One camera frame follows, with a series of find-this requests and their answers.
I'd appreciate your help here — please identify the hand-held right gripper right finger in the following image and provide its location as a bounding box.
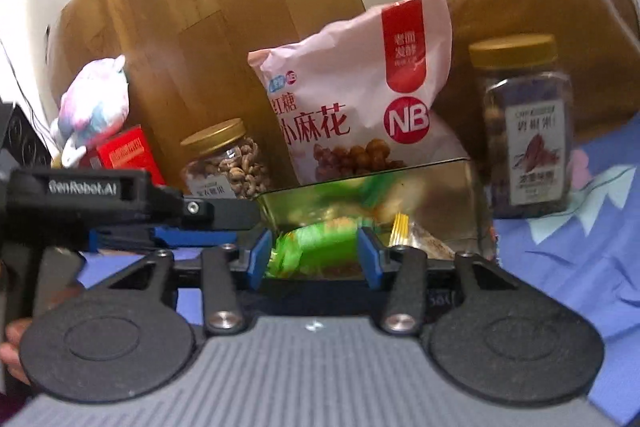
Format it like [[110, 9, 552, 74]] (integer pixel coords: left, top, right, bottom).
[[356, 227, 533, 337]]

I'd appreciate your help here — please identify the red gift box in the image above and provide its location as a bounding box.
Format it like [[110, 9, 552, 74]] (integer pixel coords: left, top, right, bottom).
[[95, 124, 166, 188]]

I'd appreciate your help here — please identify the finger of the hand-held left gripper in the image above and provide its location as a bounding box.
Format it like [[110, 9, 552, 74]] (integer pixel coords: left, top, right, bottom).
[[89, 229, 240, 254], [150, 186, 264, 236]]

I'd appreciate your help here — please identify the pastel plush toy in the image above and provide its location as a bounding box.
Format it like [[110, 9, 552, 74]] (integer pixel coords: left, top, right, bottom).
[[51, 56, 131, 168]]

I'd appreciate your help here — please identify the yellow-edged crisp bar packet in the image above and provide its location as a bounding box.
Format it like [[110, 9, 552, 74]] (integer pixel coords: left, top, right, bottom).
[[392, 213, 456, 260]]

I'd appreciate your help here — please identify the cashew jar gold lid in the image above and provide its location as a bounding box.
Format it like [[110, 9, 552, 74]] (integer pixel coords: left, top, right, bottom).
[[179, 118, 273, 200]]

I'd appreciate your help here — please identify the blue bed sheet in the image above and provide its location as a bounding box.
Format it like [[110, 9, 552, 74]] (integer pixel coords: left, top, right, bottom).
[[75, 112, 640, 427]]

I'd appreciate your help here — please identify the pecan jar gold lid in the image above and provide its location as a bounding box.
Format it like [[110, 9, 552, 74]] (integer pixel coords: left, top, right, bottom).
[[469, 34, 573, 220]]

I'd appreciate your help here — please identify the brown quilted cushion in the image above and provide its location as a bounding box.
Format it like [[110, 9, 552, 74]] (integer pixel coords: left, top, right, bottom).
[[435, 0, 640, 148]]

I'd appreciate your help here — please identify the green snack packet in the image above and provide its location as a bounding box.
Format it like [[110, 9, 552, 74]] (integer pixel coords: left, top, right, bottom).
[[267, 219, 368, 280]]

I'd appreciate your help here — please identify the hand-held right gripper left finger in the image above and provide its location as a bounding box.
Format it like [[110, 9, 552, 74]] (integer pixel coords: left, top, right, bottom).
[[100, 229, 275, 337]]

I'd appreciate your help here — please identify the pink snack bag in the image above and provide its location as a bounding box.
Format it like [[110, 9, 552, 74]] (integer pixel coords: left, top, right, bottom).
[[247, 0, 473, 188]]

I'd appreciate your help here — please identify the dark cardboard box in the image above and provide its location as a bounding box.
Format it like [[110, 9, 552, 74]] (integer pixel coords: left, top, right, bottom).
[[175, 158, 501, 322]]

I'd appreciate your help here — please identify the wood-pattern board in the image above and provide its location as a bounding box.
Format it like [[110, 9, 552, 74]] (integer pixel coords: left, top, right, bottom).
[[50, 0, 366, 198]]

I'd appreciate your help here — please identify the person's left hand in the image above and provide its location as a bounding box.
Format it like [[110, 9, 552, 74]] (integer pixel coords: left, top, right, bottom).
[[0, 318, 35, 385]]

